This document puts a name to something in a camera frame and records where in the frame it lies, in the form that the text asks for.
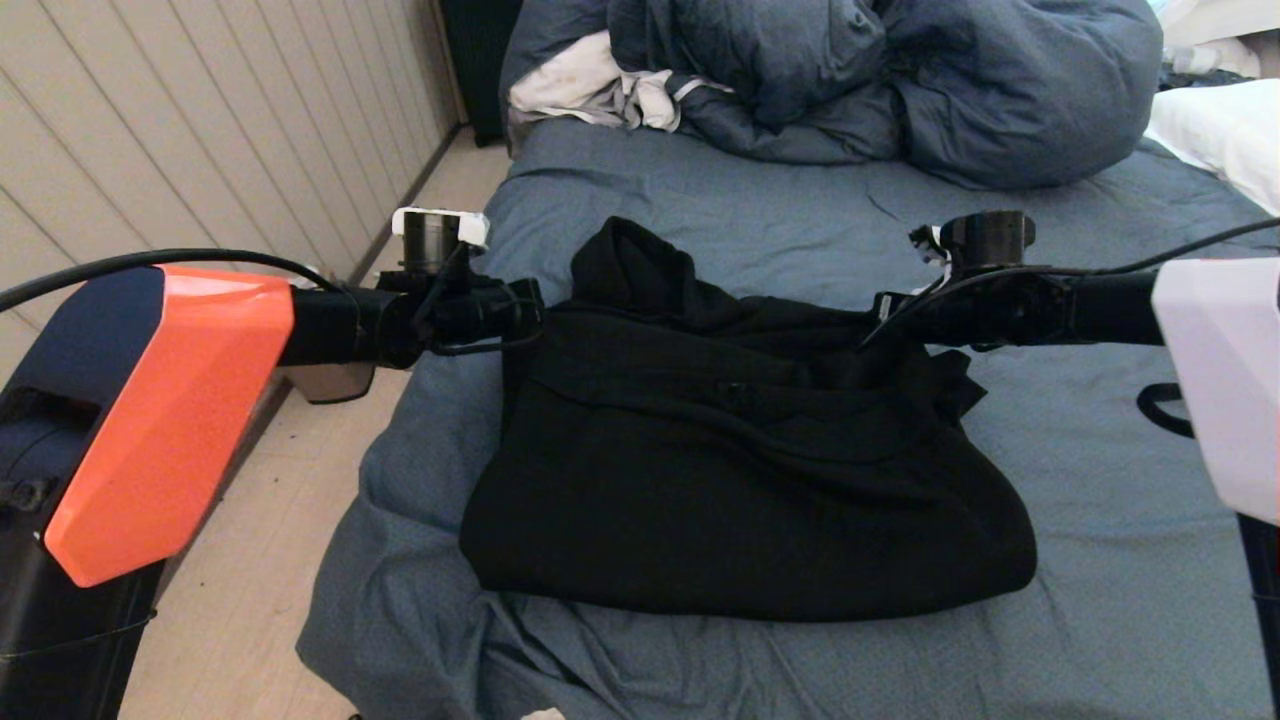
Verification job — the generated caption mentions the black hoodie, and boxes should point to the black hoodie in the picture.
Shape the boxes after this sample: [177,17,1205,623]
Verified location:
[460,216,1038,623]

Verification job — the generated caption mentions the blue-sheeted bed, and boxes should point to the blue-sheeted bed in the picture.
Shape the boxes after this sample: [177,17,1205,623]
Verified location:
[297,118,1280,720]

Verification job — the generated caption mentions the brown trash bin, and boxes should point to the brown trash bin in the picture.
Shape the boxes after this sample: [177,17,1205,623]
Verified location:
[278,362,377,405]

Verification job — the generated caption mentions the crumpled white garment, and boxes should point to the crumpled white garment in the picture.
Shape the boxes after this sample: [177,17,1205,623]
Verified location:
[507,30,736,133]

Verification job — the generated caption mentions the dark blue duvet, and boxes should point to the dark blue duvet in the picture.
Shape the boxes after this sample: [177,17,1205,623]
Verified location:
[498,0,1164,191]

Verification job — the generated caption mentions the black cabinet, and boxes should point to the black cabinet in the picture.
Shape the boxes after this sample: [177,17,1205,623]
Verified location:
[437,0,526,149]

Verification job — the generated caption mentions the white pillow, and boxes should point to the white pillow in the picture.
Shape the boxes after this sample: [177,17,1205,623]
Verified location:
[1145,78,1280,216]

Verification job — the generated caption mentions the beige crumpled item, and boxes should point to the beige crumpled item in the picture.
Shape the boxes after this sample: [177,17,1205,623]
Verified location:
[1162,40,1261,79]

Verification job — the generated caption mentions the white blanket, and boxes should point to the white blanket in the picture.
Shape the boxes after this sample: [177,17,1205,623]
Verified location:
[1160,0,1280,46]

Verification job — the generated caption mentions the black cable loop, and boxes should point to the black cable loop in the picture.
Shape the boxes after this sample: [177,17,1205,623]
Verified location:
[1137,383,1198,439]

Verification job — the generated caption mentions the smooth black left arm cable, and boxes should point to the smooth black left arm cable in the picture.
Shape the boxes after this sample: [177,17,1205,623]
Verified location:
[0,248,346,313]

